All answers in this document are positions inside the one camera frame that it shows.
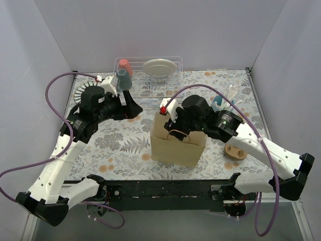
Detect brown paper bag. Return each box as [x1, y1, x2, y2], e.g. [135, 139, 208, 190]
[150, 113, 207, 168]

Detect brown cardboard cup carriers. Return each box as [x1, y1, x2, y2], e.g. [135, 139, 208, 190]
[224, 144, 247, 161]

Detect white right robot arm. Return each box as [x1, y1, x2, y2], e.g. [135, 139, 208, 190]
[160, 95, 314, 201]

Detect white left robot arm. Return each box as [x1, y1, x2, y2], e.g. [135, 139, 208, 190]
[16, 86, 143, 226]

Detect dark green mug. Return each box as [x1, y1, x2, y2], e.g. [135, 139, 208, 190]
[116, 69, 132, 92]

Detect blue cup holder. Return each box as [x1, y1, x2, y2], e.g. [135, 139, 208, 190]
[211, 95, 233, 111]

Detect striped black white plate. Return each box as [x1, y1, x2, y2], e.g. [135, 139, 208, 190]
[73, 81, 98, 104]

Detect pink cup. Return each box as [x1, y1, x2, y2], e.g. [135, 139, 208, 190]
[118, 58, 133, 77]

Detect floral table mat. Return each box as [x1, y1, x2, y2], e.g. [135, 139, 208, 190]
[67, 70, 269, 180]

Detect cream ceramic plate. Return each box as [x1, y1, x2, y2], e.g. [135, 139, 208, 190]
[142, 59, 177, 77]

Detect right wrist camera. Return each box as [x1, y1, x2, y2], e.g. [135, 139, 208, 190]
[159, 98, 179, 123]

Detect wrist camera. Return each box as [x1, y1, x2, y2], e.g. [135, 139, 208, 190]
[96, 75, 118, 96]
[159, 98, 179, 123]

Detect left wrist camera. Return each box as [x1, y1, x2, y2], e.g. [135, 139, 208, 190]
[96, 75, 118, 96]

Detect white wire dish rack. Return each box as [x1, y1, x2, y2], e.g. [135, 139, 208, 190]
[126, 56, 184, 109]

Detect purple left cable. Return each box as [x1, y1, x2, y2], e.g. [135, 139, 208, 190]
[0, 72, 125, 229]

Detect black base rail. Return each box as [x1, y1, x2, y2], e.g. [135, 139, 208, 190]
[77, 179, 264, 214]

